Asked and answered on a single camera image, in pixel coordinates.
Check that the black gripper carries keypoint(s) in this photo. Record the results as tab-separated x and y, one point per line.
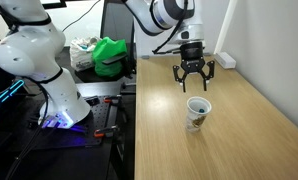
192	58

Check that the blue marker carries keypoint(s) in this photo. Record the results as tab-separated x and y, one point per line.
201	110

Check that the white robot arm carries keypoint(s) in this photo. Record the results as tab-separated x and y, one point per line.
30	50

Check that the white box on table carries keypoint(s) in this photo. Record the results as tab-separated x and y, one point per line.
225	60

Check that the white patterned paper cup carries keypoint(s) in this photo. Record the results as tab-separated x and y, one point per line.
194	118

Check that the orange black clamp far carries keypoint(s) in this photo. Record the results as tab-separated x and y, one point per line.
112	99

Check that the orange black clamp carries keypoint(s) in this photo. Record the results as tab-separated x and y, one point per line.
99	133
112	99

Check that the black office chair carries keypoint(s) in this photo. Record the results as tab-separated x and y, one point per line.
117	24

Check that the green plastic bag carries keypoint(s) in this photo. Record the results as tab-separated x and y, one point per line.
104	50

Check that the orange black clamp near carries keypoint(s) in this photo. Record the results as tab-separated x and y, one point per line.
99	133

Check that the white plastic bag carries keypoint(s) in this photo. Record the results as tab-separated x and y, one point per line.
81	52

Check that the cyan lit computer case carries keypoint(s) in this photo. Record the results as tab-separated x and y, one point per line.
11	91

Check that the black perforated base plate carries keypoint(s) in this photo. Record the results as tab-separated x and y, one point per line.
60	132

